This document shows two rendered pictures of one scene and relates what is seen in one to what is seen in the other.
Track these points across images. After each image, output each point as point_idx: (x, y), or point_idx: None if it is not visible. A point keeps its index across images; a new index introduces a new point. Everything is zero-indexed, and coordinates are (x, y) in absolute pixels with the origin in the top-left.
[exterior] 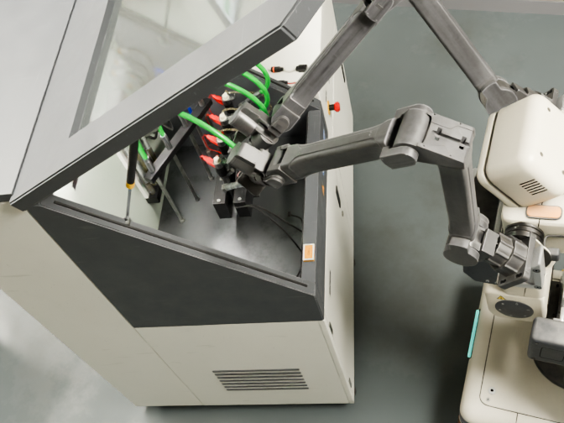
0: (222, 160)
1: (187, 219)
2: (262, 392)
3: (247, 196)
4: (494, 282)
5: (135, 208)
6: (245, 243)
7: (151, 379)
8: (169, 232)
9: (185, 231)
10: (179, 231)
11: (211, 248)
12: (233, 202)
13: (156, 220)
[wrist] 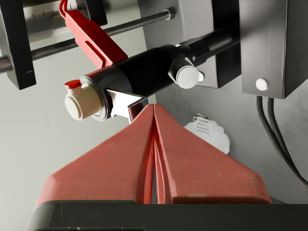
0: (110, 95)
1: (178, 10)
2: None
3: (293, 61)
4: None
5: (67, 79)
6: (307, 87)
7: None
8: (158, 36)
9: (182, 37)
10: (172, 36)
11: (233, 82)
12: (244, 93)
13: (132, 20)
